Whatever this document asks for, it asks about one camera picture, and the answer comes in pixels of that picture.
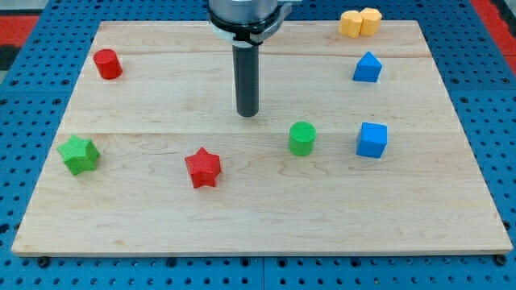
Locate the blue cube block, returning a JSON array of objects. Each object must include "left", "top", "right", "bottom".
[{"left": 356, "top": 122, "right": 388, "bottom": 159}]

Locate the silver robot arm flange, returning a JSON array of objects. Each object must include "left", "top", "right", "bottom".
[{"left": 207, "top": 0, "right": 293, "bottom": 46}]

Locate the yellow hexagon block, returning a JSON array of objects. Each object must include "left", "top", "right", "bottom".
[
  {"left": 338, "top": 10, "right": 363, "bottom": 38},
  {"left": 360, "top": 7, "right": 382, "bottom": 36}
]

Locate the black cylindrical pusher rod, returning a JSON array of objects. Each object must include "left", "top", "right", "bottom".
[{"left": 232, "top": 46, "right": 259, "bottom": 118}]

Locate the left yellow hexagon block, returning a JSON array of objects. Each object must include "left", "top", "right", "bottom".
[{"left": 338, "top": 10, "right": 363, "bottom": 38}]

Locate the green star block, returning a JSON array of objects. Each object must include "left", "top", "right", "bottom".
[{"left": 57, "top": 135, "right": 100, "bottom": 176}]

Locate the red star block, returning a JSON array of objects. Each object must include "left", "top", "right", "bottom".
[{"left": 185, "top": 147, "right": 222, "bottom": 189}]

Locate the light wooden board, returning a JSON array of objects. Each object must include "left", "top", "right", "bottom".
[{"left": 11, "top": 20, "right": 513, "bottom": 257}]

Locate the red cylinder block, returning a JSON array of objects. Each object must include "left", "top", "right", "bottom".
[{"left": 94, "top": 49, "right": 123, "bottom": 80}]

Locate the blue pentagon block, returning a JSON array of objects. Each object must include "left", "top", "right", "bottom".
[{"left": 352, "top": 52, "right": 382, "bottom": 82}]

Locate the green cylinder block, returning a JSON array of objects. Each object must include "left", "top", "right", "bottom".
[{"left": 289, "top": 121, "right": 316, "bottom": 156}]

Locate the right yellow hexagon block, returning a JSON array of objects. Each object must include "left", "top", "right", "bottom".
[{"left": 360, "top": 7, "right": 382, "bottom": 36}]

